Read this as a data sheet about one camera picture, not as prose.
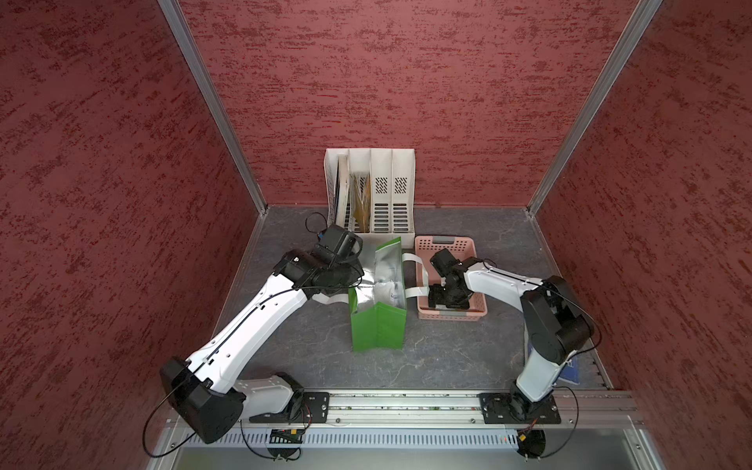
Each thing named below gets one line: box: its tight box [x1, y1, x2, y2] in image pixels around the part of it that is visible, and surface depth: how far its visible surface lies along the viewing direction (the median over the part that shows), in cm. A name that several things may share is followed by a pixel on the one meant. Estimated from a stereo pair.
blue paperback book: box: [558, 354, 580, 385], surface depth 81 cm
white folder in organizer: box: [335, 154, 351, 230], surface depth 105 cm
